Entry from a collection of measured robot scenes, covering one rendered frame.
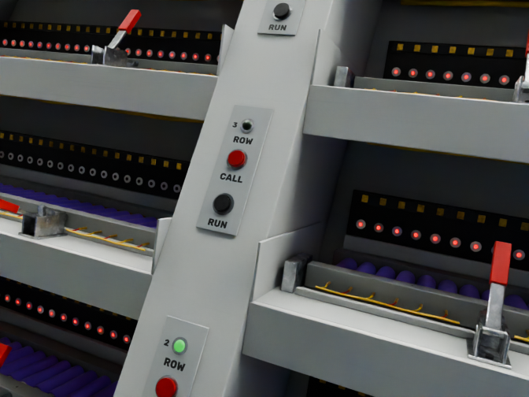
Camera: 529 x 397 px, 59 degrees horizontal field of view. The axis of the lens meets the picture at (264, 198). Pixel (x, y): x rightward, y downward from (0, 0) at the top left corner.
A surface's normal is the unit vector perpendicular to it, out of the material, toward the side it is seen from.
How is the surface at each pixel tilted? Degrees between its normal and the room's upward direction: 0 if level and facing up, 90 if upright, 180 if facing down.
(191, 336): 90
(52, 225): 90
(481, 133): 111
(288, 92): 90
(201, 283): 90
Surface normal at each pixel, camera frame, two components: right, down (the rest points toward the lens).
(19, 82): -0.37, 0.04
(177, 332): -0.29, -0.31
